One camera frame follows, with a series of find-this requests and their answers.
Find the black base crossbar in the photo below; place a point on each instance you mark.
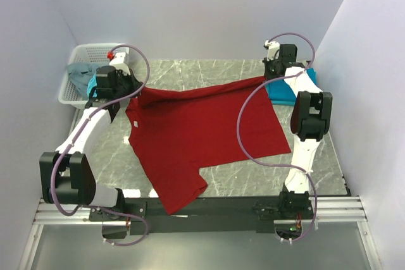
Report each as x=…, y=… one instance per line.
x=213, y=214

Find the folded teal t shirt stack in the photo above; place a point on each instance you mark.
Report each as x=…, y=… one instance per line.
x=284, y=91

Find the grey blue t shirt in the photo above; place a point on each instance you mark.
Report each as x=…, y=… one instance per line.
x=80, y=73

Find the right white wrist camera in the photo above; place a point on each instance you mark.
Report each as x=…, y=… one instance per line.
x=273, y=48

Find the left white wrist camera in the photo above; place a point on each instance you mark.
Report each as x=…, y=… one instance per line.
x=119, y=61

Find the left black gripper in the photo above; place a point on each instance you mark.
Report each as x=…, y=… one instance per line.
x=135, y=85

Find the white plastic laundry basket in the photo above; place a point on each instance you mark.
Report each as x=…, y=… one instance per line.
x=85, y=59

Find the aluminium rail frame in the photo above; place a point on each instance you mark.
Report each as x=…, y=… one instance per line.
x=342, y=240

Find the light blue t shirt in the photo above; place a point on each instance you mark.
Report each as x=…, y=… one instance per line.
x=91, y=84

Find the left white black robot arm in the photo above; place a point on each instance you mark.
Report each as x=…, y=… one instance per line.
x=65, y=174

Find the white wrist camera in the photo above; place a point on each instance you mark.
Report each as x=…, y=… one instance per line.
x=119, y=61
x=273, y=48

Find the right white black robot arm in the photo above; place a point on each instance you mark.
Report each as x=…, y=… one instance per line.
x=309, y=122

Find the red t shirt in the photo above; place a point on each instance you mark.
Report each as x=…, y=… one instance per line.
x=175, y=134

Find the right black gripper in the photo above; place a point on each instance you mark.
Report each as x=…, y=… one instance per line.
x=267, y=74

